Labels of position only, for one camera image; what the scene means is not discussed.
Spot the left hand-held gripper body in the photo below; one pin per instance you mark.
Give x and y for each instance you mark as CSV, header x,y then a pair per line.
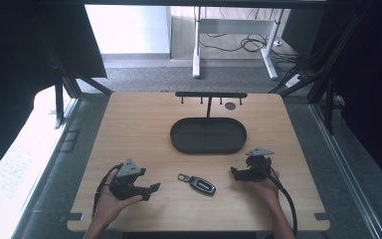
x,y
127,169

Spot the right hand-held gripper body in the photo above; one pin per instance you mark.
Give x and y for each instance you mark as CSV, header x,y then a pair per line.
x,y
257,166

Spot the person's right hand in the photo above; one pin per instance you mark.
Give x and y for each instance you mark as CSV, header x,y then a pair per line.
x,y
269,189

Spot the person's left hand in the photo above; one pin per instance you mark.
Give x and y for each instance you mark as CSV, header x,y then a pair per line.
x,y
107,205

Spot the black car key fob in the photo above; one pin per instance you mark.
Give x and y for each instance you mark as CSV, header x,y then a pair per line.
x,y
201,185

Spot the black key stand with tray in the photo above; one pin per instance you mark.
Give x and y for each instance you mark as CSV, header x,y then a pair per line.
x,y
208,135

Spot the grey round table grommet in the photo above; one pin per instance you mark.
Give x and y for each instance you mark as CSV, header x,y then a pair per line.
x,y
230,106

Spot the white power strip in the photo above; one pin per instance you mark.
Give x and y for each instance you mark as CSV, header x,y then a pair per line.
x,y
294,80

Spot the black curtain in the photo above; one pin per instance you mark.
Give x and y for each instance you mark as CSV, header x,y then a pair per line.
x,y
10,66
371,83

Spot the grey metal floor rail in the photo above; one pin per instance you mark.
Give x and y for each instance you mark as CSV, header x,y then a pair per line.
x,y
344,172

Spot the black metal frame stand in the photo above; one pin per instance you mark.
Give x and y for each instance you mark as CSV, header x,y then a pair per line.
x,y
328,109
59,103

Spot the white desk frame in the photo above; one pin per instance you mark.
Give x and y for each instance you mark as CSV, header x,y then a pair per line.
x,y
197,49

